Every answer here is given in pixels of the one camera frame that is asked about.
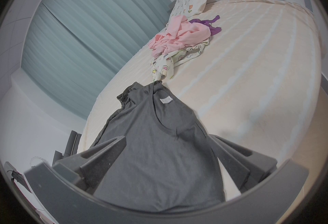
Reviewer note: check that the pink garment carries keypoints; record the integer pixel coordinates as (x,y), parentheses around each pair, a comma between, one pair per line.
(184,33)

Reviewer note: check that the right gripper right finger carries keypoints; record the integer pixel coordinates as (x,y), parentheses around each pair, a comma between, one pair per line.
(238,164)

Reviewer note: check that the black T-shirt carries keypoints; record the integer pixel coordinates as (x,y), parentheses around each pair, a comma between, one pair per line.
(158,161)

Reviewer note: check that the white printed garment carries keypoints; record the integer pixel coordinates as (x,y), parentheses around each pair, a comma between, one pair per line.
(164,65)

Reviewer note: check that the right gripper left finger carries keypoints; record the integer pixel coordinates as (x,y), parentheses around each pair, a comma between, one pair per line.
(102,160)

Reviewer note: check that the bed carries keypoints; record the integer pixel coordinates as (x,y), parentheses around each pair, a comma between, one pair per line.
(256,77)

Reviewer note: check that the purple garment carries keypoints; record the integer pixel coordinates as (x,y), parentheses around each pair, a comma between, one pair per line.
(214,28)

